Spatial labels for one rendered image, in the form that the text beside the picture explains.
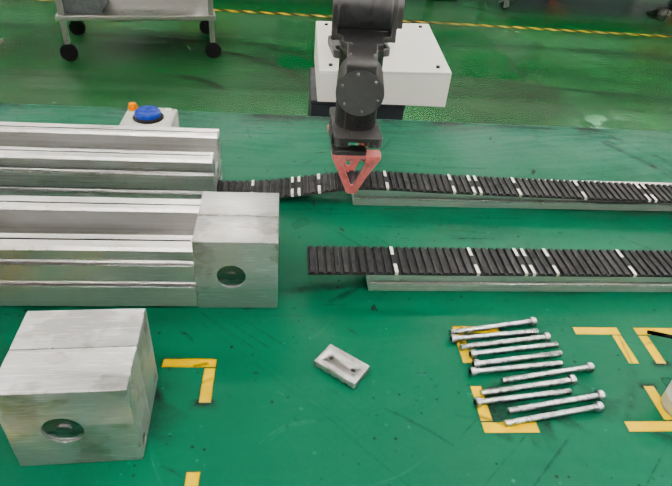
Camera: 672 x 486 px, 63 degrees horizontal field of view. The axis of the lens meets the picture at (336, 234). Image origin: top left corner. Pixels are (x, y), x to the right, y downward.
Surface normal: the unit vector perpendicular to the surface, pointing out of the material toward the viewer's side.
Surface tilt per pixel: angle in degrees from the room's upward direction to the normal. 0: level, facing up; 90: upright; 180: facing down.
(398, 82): 90
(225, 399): 0
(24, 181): 90
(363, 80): 90
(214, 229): 0
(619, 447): 0
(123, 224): 90
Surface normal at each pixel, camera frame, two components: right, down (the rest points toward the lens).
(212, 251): 0.07, 0.59
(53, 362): 0.07, -0.80
